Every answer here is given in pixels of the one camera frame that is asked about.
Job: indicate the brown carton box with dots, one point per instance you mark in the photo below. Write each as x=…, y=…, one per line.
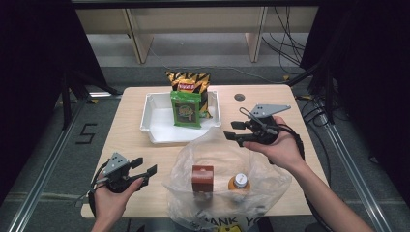
x=202, y=179

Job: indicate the aluminium floor rail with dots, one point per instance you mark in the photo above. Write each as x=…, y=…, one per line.
x=38, y=183
x=357, y=180

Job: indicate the dark round table grommet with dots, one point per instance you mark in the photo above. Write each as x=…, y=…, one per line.
x=239, y=97

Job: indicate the light wooden desk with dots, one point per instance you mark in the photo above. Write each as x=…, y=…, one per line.
x=193, y=19

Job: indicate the black curtain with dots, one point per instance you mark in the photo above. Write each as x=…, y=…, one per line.
x=377, y=80
x=29, y=80

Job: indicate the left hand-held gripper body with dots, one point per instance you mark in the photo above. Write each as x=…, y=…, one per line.
x=116, y=175

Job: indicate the black yellow chip bag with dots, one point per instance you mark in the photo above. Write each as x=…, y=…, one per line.
x=193, y=82

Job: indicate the black metal stand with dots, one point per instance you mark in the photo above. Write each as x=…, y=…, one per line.
x=328, y=93
x=66, y=100

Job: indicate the person's right hand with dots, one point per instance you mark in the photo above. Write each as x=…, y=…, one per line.
x=283, y=151

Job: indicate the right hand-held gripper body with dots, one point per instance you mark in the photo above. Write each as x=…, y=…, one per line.
x=264, y=129

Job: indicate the clear plastic bag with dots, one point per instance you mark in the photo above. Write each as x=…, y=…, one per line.
x=219, y=154

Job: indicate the person's left hand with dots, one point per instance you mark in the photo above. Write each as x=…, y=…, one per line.
x=111, y=203

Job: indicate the orange drink bottle white cap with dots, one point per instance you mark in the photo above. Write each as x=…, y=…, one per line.
x=240, y=181

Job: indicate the white plastic bin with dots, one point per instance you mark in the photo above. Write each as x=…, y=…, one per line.
x=161, y=122

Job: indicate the green snack packet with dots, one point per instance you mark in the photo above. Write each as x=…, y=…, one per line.
x=185, y=111

